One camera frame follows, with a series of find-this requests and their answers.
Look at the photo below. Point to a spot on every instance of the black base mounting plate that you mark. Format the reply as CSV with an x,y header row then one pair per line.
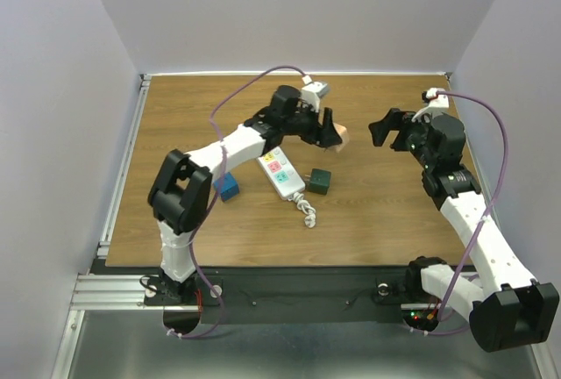
x,y
251,296

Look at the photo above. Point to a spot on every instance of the left aluminium frame rail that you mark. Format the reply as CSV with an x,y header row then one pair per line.
x,y
73,327

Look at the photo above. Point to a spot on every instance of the right aluminium frame rail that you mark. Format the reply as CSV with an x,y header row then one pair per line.
x,y
513,145

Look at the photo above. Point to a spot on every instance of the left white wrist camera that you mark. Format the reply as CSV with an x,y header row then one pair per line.
x,y
313,93

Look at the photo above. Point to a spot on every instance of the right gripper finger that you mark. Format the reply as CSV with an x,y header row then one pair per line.
x,y
380,129
403,125

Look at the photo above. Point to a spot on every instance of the blue cube plug adapter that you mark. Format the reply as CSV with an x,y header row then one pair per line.
x,y
227,187

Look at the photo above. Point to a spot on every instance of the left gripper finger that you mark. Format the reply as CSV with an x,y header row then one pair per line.
x,y
327,123
328,140

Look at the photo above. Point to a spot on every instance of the aluminium frame rail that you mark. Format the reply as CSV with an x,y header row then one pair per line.
x,y
73,327
513,145

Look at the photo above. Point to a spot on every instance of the orange cube plug adapter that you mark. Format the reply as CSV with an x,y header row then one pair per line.
x,y
343,135

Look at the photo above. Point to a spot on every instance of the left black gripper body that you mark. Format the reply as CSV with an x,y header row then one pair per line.
x,y
302,124

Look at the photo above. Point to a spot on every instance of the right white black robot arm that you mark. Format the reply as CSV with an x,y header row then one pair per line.
x,y
509,307

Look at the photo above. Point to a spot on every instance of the dark green cube adapter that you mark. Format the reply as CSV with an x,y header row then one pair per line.
x,y
319,181

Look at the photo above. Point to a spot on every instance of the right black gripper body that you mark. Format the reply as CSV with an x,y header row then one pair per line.
x,y
418,148

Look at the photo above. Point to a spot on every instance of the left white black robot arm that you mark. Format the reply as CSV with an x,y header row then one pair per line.
x,y
179,196

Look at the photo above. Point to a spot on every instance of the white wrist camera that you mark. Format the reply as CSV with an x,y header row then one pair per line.
x,y
436,103
313,93

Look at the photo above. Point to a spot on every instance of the white multicolour power strip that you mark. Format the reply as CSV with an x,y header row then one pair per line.
x,y
281,173

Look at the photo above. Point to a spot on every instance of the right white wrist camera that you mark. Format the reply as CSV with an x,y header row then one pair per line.
x,y
436,103

